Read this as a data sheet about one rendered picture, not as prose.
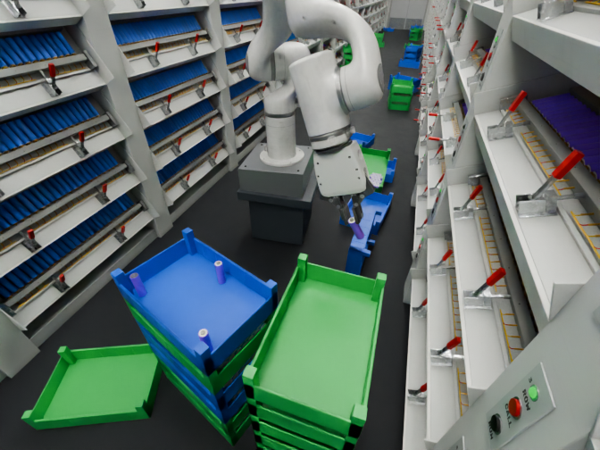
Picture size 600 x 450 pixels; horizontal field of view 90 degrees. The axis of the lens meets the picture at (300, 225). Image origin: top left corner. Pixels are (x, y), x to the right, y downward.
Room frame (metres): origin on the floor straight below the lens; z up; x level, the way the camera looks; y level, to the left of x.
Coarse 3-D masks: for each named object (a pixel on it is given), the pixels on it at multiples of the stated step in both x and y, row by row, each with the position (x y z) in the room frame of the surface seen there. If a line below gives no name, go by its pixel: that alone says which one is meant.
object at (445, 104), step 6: (450, 96) 1.40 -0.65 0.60; (456, 96) 1.40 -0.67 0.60; (462, 96) 1.39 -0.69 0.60; (444, 102) 1.41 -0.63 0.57; (450, 102) 1.40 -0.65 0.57; (456, 102) 1.38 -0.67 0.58; (462, 102) 1.37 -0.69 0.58; (444, 108) 1.41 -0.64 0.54; (450, 108) 1.39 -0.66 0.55; (444, 114) 1.33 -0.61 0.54; (462, 114) 1.27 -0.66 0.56; (444, 126) 1.20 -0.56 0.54; (450, 126) 1.18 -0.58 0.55; (444, 132) 1.14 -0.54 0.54; (450, 132) 1.12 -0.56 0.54; (456, 132) 1.10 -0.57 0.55; (444, 138) 1.08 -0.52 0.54; (444, 144) 1.03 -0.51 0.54; (444, 150) 0.98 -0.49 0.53; (450, 150) 0.96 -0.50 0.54; (450, 156) 0.84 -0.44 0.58
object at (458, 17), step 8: (456, 8) 2.08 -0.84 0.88; (456, 16) 2.08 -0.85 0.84; (464, 16) 2.06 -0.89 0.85; (456, 24) 2.07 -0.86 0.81; (448, 56) 2.07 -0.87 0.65; (440, 64) 2.08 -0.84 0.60; (432, 96) 2.08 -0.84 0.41; (424, 120) 2.08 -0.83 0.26; (424, 128) 2.08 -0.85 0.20; (416, 152) 2.08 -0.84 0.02
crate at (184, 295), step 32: (160, 256) 0.52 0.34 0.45; (192, 256) 0.56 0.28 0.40; (224, 256) 0.52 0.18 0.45; (128, 288) 0.43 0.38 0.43; (160, 288) 0.45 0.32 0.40; (192, 288) 0.46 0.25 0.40; (224, 288) 0.46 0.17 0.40; (256, 288) 0.45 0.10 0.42; (160, 320) 0.34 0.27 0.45; (192, 320) 0.37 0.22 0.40; (224, 320) 0.38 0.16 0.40; (256, 320) 0.36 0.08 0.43; (192, 352) 0.27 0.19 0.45; (224, 352) 0.29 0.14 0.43
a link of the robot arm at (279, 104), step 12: (288, 48) 1.18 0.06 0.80; (300, 48) 1.19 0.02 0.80; (276, 60) 1.15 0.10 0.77; (288, 60) 1.16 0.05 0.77; (276, 72) 1.15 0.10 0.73; (288, 72) 1.16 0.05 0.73; (288, 84) 1.18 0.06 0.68; (276, 96) 1.16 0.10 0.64; (288, 96) 1.15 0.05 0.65; (264, 108) 1.18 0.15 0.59; (276, 108) 1.15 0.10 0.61; (288, 108) 1.16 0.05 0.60
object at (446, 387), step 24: (432, 240) 0.73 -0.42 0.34; (432, 264) 0.60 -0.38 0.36; (432, 288) 0.53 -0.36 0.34; (456, 288) 0.51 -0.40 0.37; (432, 312) 0.45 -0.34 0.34; (456, 312) 0.44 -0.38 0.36; (432, 336) 0.39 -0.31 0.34; (456, 336) 0.38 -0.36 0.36; (432, 360) 0.33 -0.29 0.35; (456, 360) 0.33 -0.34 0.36; (432, 384) 0.28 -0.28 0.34; (456, 384) 0.27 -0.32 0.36; (432, 408) 0.24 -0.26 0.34; (456, 408) 0.23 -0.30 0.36; (432, 432) 0.20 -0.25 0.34
